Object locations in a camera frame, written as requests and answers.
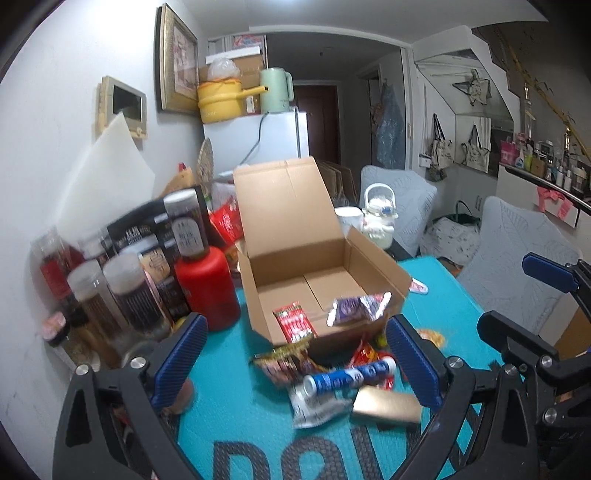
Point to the white mini fridge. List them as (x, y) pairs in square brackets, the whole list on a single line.
[(256, 139)]

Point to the green electric kettle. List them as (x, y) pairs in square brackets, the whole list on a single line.
[(279, 90)]

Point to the packaged yellow waffle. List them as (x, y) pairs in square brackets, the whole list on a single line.
[(435, 337)]

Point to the large red gold snack bag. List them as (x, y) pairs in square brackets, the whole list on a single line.
[(365, 354)]

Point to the dark colourful snack bag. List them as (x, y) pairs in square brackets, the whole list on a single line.
[(287, 365)]

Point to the yellow pot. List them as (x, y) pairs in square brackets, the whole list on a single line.
[(224, 100)]

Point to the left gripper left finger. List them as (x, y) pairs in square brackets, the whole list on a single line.
[(87, 445)]

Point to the white foam board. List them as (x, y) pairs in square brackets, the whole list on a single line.
[(112, 180)]

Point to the blue tablet tube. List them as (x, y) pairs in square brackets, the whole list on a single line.
[(349, 378)]

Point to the cream robot-shaped kettle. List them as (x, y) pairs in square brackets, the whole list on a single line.
[(379, 214)]

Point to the red plastic container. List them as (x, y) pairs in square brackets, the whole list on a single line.
[(208, 288)]

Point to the gold green small box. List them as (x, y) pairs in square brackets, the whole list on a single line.
[(386, 406)]

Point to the silver purple triangular snack bag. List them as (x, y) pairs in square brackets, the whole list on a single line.
[(366, 308)]

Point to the silver grey foil packet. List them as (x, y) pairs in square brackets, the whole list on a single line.
[(315, 411)]

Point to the pink white flat packet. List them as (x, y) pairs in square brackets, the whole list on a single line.
[(418, 287)]

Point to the woven round fan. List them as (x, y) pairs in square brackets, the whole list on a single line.
[(204, 169)]

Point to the gold framed picture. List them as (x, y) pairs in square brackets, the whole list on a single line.
[(176, 63)]

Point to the red green snack packet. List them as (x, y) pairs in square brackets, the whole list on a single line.
[(294, 323)]

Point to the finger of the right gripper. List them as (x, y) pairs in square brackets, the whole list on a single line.
[(516, 345), (573, 279)]

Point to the open cardboard box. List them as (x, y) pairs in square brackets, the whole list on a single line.
[(295, 252)]

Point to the wall intercom panel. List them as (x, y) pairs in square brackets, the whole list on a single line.
[(116, 97)]

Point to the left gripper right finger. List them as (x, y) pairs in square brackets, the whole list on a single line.
[(505, 445)]

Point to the teal bubble mat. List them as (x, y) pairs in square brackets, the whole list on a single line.
[(264, 412)]

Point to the tall clear spice jar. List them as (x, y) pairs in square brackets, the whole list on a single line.
[(135, 297)]

